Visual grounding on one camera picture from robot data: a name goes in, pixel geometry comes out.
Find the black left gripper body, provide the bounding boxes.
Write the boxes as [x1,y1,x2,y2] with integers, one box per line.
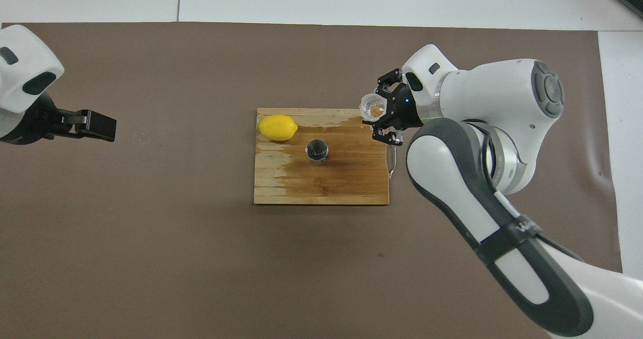
[0,92,63,145]

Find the small clear glass cup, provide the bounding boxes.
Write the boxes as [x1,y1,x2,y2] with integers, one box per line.
[359,93,387,123]

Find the yellow lemon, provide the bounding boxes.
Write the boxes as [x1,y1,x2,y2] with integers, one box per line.
[257,115,298,142]

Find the brown table mat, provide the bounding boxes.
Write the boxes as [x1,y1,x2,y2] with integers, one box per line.
[0,22,631,339]

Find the steel jigger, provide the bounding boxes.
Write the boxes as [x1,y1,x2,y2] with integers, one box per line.
[305,139,330,167]

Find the wooden cutting board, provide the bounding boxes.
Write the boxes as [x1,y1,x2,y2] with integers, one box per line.
[254,108,397,206]

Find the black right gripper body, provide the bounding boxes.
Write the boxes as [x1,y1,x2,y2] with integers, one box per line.
[387,83,423,131]

